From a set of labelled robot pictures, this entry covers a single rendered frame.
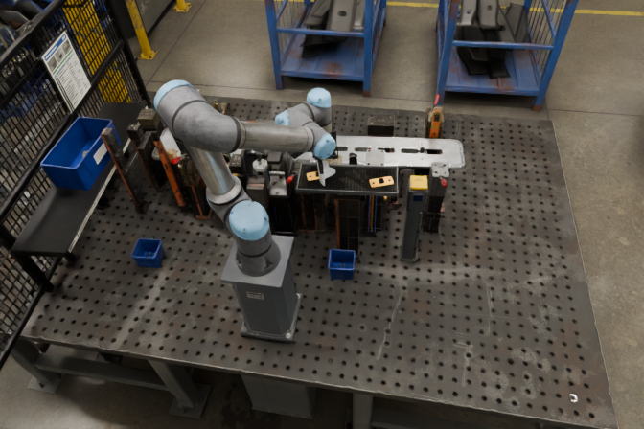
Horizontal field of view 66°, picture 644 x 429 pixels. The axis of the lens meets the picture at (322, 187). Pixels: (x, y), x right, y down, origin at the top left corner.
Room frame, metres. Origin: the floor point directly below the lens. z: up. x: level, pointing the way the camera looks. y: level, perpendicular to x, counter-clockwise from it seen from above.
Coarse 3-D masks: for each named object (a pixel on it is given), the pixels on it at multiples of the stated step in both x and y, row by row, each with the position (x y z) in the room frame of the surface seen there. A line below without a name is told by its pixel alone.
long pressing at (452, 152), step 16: (352, 144) 1.62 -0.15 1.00; (368, 144) 1.62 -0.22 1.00; (384, 144) 1.61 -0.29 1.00; (400, 144) 1.60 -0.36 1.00; (416, 144) 1.59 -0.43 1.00; (432, 144) 1.59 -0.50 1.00; (448, 144) 1.58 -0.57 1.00; (160, 160) 1.61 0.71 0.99; (400, 160) 1.50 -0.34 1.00; (416, 160) 1.49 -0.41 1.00; (432, 160) 1.49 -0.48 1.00; (448, 160) 1.48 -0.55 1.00; (464, 160) 1.48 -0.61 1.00
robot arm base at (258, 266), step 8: (272, 240) 0.98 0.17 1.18; (272, 248) 0.96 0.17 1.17; (240, 256) 0.94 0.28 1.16; (248, 256) 0.92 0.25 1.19; (256, 256) 0.92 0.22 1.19; (264, 256) 0.93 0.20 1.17; (272, 256) 0.94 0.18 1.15; (280, 256) 0.97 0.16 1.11; (240, 264) 0.94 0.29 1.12; (248, 264) 0.91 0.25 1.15; (256, 264) 0.91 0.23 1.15; (264, 264) 0.92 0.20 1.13; (272, 264) 0.92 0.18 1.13; (248, 272) 0.90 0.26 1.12; (256, 272) 0.90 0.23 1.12; (264, 272) 0.90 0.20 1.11
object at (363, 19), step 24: (264, 0) 3.47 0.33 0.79; (336, 0) 3.95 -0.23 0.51; (360, 0) 4.05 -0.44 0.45; (384, 0) 4.39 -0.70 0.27; (312, 24) 3.78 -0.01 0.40; (336, 24) 3.58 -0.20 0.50; (360, 24) 3.66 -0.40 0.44; (384, 24) 4.38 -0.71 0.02; (288, 48) 3.81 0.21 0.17; (312, 48) 3.63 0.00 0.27; (336, 48) 3.78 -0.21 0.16; (360, 48) 3.76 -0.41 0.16; (288, 72) 3.44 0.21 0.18; (312, 72) 3.40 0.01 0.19; (336, 72) 3.42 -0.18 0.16; (360, 72) 3.40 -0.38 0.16
